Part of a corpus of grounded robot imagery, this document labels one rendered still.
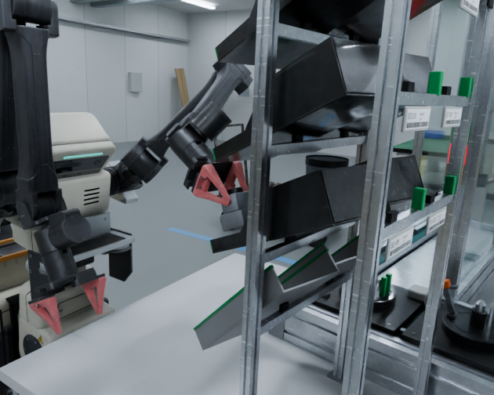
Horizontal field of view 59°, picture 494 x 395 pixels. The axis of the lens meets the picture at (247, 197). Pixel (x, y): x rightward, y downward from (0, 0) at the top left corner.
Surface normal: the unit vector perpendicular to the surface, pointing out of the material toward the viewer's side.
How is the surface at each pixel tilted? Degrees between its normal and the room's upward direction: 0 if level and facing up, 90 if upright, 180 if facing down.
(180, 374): 0
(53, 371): 0
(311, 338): 90
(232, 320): 90
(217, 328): 90
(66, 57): 90
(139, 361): 0
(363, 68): 65
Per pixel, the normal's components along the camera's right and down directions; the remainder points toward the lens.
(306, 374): 0.04, -0.97
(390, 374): -0.64, 0.15
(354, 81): 0.60, -0.22
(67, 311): 0.82, 0.30
